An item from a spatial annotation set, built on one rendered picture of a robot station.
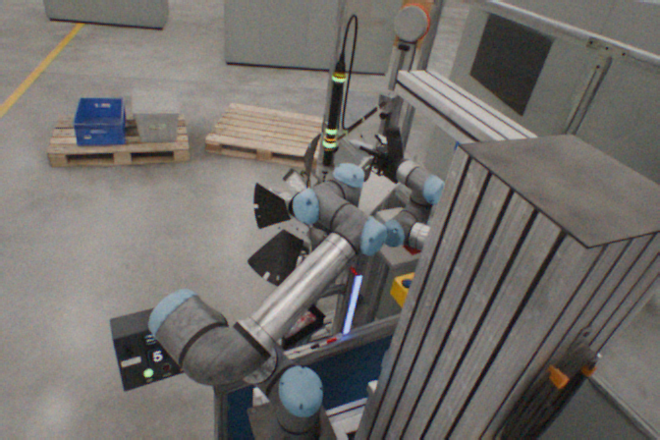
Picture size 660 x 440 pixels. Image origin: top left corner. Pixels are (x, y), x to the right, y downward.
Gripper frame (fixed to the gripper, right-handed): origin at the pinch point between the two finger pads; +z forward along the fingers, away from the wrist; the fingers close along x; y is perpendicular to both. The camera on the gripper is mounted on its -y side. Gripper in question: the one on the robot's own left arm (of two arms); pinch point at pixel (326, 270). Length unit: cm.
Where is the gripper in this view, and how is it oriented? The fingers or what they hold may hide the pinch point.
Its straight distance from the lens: 129.6
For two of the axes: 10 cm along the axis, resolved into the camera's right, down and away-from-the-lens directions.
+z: -1.4, 8.0, 5.9
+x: 8.8, -1.8, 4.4
